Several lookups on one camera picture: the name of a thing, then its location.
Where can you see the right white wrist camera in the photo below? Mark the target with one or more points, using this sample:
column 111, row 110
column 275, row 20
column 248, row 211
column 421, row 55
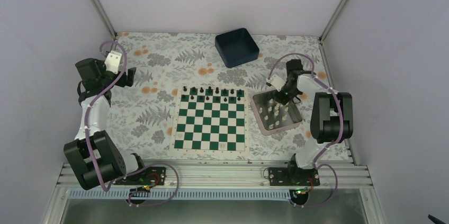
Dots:
column 276, row 81

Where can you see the metal tray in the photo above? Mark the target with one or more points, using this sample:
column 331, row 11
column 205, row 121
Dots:
column 273, row 116

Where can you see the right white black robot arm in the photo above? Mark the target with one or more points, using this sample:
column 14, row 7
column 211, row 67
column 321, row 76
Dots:
column 331, row 120

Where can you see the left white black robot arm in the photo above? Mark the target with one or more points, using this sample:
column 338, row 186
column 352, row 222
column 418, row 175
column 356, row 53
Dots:
column 92, row 155

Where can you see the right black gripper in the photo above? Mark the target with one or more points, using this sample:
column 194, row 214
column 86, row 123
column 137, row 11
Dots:
column 283, row 100

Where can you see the dark blue square bin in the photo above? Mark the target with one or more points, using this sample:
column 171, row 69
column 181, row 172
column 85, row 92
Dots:
column 236, row 47

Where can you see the white chess piece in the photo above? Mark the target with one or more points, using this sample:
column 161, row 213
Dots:
column 223, row 146

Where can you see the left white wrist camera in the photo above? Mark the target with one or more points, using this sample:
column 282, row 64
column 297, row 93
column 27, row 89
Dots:
column 112, row 61

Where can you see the floral patterned table mat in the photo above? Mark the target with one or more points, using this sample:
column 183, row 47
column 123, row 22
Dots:
column 141, row 117

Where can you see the aluminium rail frame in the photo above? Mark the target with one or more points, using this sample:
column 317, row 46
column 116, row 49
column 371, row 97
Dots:
column 224, row 179

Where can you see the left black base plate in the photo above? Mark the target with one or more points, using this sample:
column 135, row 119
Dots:
column 149, row 177

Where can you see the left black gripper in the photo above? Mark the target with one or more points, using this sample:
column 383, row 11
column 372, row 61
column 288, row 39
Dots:
column 122, row 82

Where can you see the green white chess board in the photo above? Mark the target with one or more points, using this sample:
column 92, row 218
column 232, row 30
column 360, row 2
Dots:
column 199, row 127

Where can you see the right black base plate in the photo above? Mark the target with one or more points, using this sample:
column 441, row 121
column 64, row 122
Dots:
column 299, row 177

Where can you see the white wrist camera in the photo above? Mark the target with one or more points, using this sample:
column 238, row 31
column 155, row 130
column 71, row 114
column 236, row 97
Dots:
column 276, row 81
column 112, row 61

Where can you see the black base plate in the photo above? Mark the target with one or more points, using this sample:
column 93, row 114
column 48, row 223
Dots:
column 299, row 177
column 149, row 177

